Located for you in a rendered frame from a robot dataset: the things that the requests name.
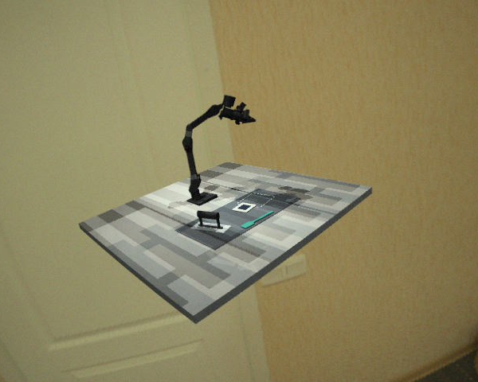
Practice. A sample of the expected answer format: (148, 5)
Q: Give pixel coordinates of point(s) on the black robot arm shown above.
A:
(187, 142)

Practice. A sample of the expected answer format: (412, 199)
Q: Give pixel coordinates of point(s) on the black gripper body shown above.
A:
(238, 116)

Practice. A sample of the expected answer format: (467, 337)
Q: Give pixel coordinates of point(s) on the white square tile with dark blue centre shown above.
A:
(244, 207)

